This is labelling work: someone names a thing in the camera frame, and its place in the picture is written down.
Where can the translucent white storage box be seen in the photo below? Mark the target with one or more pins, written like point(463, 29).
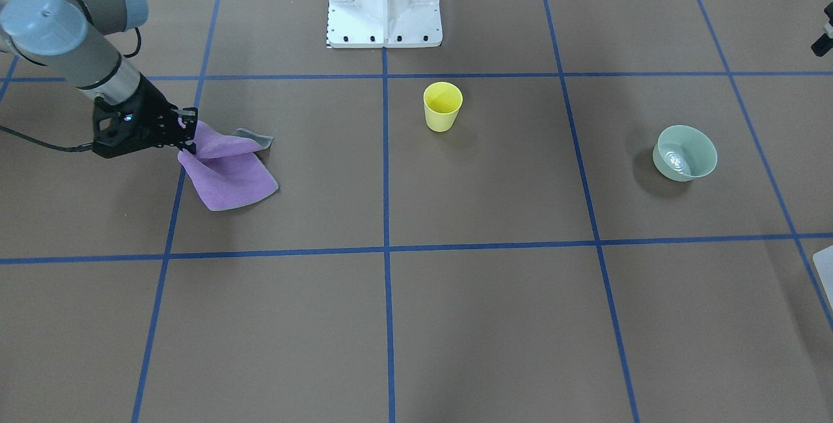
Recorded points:
point(822, 261)

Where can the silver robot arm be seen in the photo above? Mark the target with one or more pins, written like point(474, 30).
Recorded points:
point(70, 37)

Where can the mint green bowl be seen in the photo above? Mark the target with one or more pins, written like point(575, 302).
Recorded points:
point(683, 153)

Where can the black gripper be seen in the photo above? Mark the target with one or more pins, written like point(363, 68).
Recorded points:
point(151, 112)

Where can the yellow plastic cup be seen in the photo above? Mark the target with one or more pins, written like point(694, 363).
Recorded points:
point(442, 102)

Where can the purple microfiber cloth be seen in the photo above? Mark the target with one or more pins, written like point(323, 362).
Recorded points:
point(225, 169)

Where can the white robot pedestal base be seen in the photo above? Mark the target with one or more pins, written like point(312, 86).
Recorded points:
point(370, 24)

